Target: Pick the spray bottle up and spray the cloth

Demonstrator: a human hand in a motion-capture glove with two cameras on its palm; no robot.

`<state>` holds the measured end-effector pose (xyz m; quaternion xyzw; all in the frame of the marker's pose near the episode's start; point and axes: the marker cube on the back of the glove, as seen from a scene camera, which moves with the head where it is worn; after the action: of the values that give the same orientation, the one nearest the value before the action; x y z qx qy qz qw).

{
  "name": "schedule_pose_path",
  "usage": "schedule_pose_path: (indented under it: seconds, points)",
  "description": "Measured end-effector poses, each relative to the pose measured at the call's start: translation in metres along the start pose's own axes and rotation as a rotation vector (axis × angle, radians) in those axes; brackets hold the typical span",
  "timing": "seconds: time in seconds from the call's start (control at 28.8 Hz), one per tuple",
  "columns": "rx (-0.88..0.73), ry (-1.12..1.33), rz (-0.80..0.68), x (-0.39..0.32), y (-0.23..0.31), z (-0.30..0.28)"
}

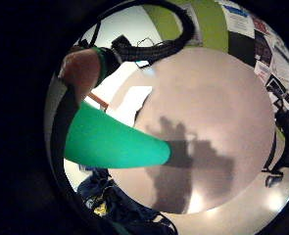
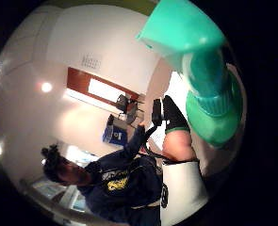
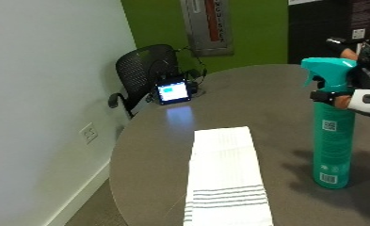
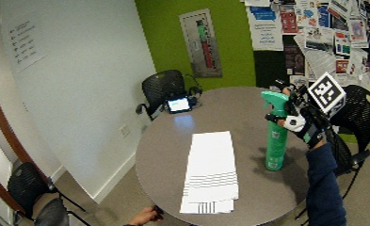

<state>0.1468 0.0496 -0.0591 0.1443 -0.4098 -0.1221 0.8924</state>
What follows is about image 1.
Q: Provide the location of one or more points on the white paper sheet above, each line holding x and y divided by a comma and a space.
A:
132, 103

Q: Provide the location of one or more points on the green plastic cup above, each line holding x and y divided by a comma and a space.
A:
111, 142

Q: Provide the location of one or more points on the group of wall posters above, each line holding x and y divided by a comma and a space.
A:
264, 49

